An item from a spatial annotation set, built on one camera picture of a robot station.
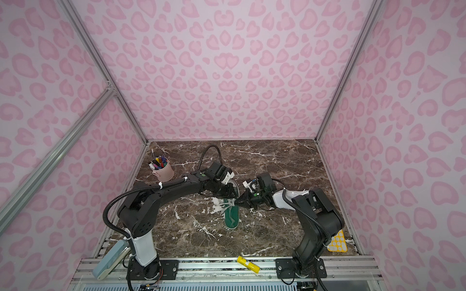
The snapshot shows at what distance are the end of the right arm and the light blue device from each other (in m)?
0.52

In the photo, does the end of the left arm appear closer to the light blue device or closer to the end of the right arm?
the end of the right arm

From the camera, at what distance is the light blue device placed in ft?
2.33

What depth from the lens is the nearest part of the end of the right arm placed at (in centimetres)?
74
